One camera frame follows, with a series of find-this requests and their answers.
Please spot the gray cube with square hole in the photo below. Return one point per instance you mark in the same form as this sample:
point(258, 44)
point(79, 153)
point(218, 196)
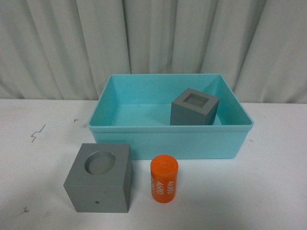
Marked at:
point(194, 108)

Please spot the gray cube with round hole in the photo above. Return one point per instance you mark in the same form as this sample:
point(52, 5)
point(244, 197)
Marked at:
point(100, 178)

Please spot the light blue plastic box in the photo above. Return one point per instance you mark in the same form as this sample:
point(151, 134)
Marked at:
point(135, 109)

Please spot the orange cylinder with white numbers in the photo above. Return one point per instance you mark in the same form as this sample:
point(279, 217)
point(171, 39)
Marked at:
point(164, 170)

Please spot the white pleated curtain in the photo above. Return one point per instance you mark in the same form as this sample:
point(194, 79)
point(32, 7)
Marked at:
point(66, 49)

